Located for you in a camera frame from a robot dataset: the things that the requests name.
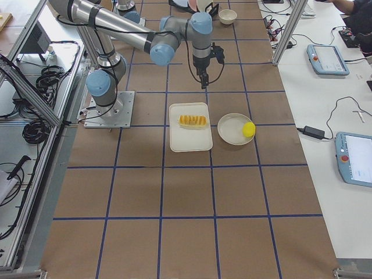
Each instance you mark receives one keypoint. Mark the beige bowl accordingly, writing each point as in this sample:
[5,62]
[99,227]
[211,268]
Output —
[227,16]

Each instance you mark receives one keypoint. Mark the beige plate in rack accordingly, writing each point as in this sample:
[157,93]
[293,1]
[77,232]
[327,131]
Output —
[204,5]

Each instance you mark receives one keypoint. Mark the twisted yellow bread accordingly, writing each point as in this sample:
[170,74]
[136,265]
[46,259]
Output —
[193,121]

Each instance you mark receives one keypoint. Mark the black plate rack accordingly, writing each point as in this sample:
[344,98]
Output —
[212,9]

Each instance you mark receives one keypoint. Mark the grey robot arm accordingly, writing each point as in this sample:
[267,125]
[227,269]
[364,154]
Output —
[160,45]

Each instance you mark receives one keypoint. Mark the aluminium frame post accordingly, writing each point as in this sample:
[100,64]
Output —
[288,30]

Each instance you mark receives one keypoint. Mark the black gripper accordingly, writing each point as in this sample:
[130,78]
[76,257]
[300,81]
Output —
[200,64]

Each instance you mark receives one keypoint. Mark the yellow lemon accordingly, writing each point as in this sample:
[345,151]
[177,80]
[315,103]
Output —
[249,129]

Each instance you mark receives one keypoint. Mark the teach pendant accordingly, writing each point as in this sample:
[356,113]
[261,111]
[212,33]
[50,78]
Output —
[353,154]
[326,60]

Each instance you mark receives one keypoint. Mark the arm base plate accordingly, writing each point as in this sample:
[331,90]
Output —
[119,116]

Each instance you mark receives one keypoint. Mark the far teach pendant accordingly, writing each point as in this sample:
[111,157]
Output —
[326,60]

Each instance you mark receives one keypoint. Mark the blue plate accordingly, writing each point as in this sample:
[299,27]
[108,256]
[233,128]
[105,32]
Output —
[181,4]

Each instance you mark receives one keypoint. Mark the white rectangular tray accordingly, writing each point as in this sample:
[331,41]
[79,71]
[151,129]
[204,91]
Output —
[189,139]

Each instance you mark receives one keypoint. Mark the pink plate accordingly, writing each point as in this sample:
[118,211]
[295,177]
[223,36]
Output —
[193,5]

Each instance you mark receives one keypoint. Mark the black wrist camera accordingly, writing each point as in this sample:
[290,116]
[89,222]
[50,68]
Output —
[218,53]

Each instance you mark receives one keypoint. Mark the black power adapter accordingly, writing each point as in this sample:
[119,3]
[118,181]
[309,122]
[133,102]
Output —
[313,132]

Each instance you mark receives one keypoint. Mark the near teach pendant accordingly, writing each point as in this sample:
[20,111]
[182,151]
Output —
[353,154]

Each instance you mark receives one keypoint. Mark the white shallow dish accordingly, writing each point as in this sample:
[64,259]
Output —
[230,127]

